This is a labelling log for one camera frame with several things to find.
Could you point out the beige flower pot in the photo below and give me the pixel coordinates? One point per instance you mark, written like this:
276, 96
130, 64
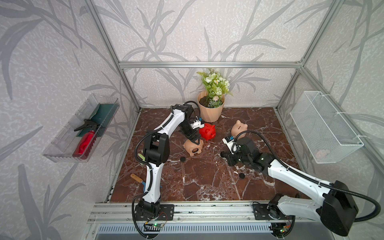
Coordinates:
209, 115

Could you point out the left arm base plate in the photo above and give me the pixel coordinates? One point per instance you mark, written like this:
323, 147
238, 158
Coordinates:
162, 212

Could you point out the red piggy bank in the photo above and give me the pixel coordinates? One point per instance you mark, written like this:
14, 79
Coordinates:
208, 132

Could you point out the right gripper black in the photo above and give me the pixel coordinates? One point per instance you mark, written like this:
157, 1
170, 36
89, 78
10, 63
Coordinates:
229, 159

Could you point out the green cloth in tray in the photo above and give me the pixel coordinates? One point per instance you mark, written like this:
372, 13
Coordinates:
99, 121

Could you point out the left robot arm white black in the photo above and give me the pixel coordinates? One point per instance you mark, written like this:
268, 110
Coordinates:
153, 150

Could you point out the green garden fork tool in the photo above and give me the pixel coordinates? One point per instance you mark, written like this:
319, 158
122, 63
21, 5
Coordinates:
142, 157

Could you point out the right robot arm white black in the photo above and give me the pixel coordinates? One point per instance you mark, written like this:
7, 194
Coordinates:
332, 204

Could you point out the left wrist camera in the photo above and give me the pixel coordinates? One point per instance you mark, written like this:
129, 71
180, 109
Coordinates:
198, 124

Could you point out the clear plastic wall tray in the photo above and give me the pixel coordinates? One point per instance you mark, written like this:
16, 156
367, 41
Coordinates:
62, 147

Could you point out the pink object in basket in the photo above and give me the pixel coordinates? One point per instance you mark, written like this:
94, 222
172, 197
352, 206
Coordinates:
320, 155

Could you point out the blue garden rake tool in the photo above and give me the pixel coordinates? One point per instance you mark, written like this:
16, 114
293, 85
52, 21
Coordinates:
139, 180

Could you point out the red spray bottle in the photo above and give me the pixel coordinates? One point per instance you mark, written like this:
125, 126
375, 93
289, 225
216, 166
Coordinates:
88, 139

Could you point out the white wire basket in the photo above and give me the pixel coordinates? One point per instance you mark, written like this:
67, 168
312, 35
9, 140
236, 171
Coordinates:
322, 126

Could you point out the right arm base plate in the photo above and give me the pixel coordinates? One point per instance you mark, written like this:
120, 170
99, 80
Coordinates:
266, 212

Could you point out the beige piggy bank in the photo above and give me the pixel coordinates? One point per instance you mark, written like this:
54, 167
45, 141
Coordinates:
238, 127
193, 148

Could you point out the green white artificial plant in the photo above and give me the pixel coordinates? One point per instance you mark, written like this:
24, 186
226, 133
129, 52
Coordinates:
216, 86

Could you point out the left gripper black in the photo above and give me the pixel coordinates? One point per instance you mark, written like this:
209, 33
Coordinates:
190, 136

